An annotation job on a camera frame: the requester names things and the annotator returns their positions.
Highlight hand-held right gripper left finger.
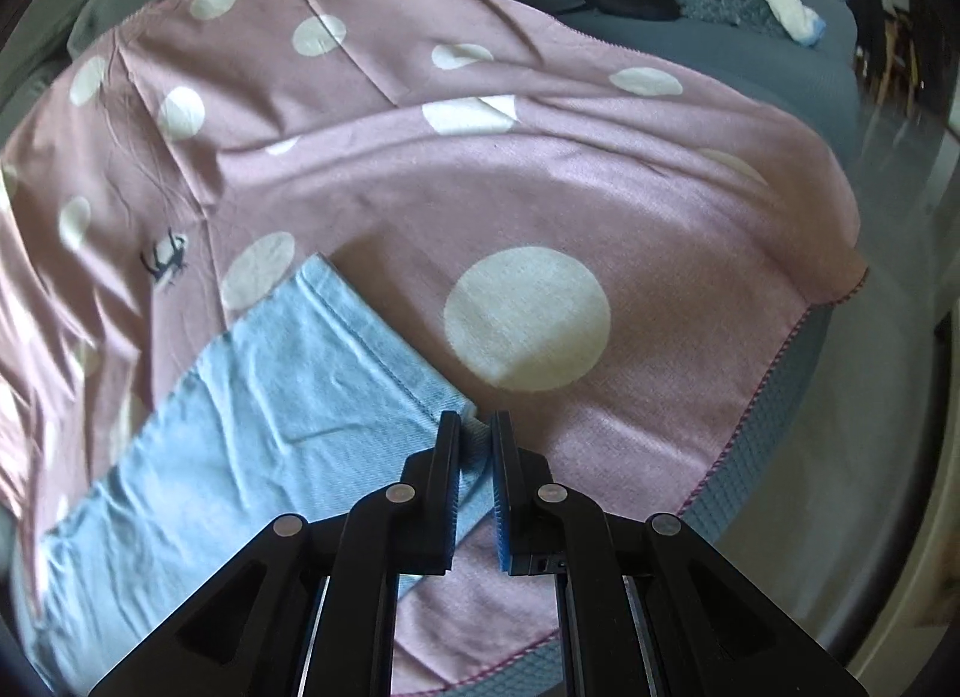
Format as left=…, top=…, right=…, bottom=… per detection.
left=88, top=410, right=462, bottom=697

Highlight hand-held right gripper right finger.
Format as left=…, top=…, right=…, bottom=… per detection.
left=489, top=410, right=871, bottom=697

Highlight light blue denim pants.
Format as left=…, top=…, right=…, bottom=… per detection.
left=11, top=254, right=497, bottom=697

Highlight pink polka dot blanket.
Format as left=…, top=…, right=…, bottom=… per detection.
left=0, top=0, right=871, bottom=694

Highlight grey sofa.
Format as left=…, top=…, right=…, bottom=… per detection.
left=67, top=0, right=863, bottom=154

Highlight grey fuzzy throw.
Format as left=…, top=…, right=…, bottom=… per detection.
left=667, top=0, right=773, bottom=30

